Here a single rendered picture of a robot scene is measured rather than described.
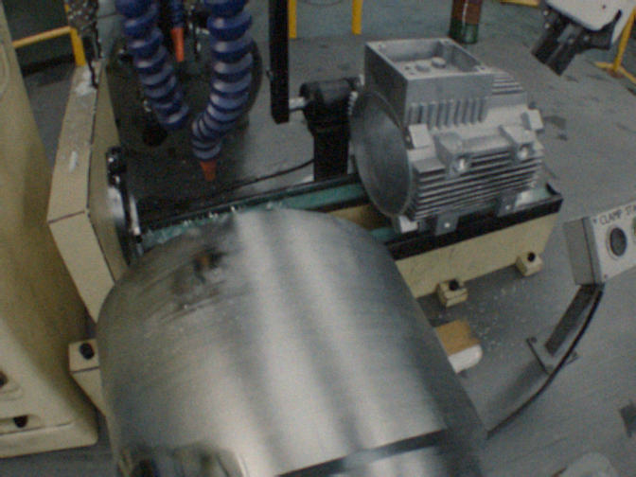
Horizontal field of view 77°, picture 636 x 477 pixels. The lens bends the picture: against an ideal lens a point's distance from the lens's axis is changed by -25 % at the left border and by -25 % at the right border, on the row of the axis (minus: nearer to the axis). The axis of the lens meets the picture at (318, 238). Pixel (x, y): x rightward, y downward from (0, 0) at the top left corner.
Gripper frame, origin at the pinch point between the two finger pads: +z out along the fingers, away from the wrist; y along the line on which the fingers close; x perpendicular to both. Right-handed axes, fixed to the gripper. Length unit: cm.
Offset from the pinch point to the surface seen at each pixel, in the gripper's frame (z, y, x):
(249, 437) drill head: 23, -29, 37
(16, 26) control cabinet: 140, 332, 99
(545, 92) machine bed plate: 5, 48, -68
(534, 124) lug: 9.4, -1.2, -3.5
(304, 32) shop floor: 71, 287, -113
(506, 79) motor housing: 7.0, 5.2, -1.6
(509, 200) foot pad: 19.6, -3.6, -5.4
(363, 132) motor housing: 25.3, 12.9, 6.9
